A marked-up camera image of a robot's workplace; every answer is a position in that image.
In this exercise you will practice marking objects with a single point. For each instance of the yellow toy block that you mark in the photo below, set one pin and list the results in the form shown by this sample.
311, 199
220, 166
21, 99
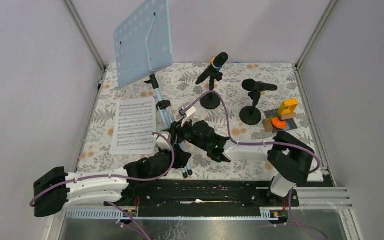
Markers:
288, 106

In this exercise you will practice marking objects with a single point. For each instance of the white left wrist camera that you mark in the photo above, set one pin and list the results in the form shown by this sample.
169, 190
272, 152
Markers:
162, 140

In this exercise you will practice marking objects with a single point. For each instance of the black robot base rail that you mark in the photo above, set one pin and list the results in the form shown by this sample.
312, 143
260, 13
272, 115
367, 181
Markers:
189, 199

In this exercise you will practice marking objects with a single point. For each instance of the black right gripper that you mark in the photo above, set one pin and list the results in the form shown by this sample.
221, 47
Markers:
173, 130

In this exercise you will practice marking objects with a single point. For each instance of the front black microphone stand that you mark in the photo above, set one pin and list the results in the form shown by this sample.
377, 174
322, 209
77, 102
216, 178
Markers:
250, 115

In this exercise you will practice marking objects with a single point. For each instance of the rear black microphone stand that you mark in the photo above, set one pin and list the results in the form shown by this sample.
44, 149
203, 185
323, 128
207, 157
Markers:
210, 101

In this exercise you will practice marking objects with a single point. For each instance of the sheet music page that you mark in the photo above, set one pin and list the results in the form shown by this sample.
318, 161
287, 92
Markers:
135, 121

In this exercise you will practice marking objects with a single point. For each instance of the orange curved toy block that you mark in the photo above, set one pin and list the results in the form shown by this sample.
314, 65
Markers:
279, 124

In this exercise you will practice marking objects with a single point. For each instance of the light blue music stand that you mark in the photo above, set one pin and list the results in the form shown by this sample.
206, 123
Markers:
143, 46

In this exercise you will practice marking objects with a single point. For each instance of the rear black microphone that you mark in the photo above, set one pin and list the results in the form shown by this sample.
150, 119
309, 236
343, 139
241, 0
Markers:
209, 73

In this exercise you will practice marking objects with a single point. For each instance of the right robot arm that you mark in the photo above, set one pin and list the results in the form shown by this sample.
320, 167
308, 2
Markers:
292, 159

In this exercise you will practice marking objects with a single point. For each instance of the black microphone stand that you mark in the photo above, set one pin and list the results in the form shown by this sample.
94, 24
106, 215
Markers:
210, 101
250, 115

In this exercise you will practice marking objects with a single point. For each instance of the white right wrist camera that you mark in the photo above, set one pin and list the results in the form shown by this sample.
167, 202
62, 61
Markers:
186, 112

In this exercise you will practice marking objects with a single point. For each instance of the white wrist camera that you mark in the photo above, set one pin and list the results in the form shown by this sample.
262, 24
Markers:
186, 112
162, 140

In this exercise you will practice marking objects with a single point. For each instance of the tan toy brick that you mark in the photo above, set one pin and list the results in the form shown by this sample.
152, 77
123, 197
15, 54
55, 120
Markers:
267, 124

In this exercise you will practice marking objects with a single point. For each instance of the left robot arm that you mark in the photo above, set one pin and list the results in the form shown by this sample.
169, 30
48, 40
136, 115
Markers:
58, 189

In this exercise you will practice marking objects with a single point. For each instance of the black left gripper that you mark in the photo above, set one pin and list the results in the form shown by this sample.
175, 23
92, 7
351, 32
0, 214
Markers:
181, 157

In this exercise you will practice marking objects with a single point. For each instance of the gray toy baseplate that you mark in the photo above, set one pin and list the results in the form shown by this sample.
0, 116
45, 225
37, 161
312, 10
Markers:
273, 112

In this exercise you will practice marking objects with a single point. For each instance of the tan brick under yellow block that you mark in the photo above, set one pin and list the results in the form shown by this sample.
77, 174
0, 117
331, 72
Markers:
288, 116

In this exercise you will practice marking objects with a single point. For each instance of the front black microphone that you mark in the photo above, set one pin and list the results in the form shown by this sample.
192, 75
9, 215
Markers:
251, 85

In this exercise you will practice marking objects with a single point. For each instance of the black microphone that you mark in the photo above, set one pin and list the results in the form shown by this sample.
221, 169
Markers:
209, 73
251, 85

